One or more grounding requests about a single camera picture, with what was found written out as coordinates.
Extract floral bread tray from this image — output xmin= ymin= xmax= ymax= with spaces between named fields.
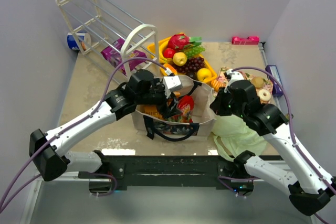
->
xmin=214 ymin=67 xmax=273 ymax=96

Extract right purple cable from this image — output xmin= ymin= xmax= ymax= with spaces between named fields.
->
xmin=217 ymin=66 xmax=336 ymax=224

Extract orange mango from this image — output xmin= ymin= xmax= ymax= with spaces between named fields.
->
xmin=163 ymin=63 xmax=178 ymax=76

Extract white glazed donut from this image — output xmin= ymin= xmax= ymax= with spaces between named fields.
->
xmin=258 ymin=89 xmax=271 ymax=103

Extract red apple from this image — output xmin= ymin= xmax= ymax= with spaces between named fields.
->
xmin=163 ymin=48 xmax=176 ymax=59

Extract white metal shelf rack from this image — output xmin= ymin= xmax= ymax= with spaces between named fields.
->
xmin=55 ymin=0 xmax=160 ymax=74

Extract green grape bunch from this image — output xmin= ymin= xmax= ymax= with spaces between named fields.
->
xmin=184 ymin=45 xmax=205 ymax=59

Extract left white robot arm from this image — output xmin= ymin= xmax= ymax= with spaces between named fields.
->
xmin=29 ymin=70 xmax=182 ymax=182

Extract yellow pear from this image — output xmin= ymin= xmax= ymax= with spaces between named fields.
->
xmin=173 ymin=52 xmax=187 ymax=66

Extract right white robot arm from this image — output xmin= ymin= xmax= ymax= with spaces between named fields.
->
xmin=210 ymin=80 xmax=335 ymax=216

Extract purple snack bag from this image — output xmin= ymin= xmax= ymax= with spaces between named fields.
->
xmin=100 ymin=38 xmax=146 ymax=73

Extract long baguette loaf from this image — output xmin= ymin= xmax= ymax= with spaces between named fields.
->
xmin=211 ymin=79 xmax=226 ymax=92

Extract pink dragon fruit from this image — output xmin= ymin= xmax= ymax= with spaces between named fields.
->
xmin=167 ymin=33 xmax=202 ymax=51

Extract cream canvas tote bag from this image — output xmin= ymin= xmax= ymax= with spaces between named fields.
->
xmin=132 ymin=75 xmax=216 ymax=142

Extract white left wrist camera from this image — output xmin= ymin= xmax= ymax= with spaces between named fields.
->
xmin=162 ymin=68 xmax=182 ymax=92

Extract light green plastic bag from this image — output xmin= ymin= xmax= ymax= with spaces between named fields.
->
xmin=212 ymin=115 xmax=267 ymax=162

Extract purple grape bunch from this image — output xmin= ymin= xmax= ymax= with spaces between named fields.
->
xmin=173 ymin=57 xmax=205 ymax=74

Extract yellow plastic fruit tray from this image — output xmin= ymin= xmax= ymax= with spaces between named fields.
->
xmin=147 ymin=42 xmax=217 ymax=84

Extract purple box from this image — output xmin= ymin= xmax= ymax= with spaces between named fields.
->
xmin=265 ymin=65 xmax=284 ymax=97

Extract red gummy candy bag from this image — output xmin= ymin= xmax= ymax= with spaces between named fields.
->
xmin=173 ymin=95 xmax=195 ymax=123

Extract round bread roll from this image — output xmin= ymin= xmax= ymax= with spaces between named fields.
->
xmin=251 ymin=77 xmax=264 ymax=89

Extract pink box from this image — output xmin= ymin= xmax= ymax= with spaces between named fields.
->
xmin=232 ymin=36 xmax=260 ymax=45

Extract blue white can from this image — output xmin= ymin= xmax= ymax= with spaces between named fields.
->
xmin=67 ymin=33 xmax=91 ymax=51

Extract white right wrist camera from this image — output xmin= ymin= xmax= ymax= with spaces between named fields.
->
xmin=225 ymin=69 xmax=245 ymax=88

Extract yellow banana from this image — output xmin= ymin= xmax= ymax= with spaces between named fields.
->
xmin=159 ymin=38 xmax=173 ymax=64

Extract orange kettle chips bag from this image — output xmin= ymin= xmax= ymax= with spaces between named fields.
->
xmin=143 ymin=91 xmax=181 ymax=120

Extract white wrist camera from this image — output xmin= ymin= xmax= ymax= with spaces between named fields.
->
xmin=225 ymin=69 xmax=245 ymax=88
xmin=162 ymin=68 xmax=182 ymax=92

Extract yellow apple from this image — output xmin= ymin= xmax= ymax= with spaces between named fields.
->
xmin=196 ymin=68 xmax=212 ymax=83

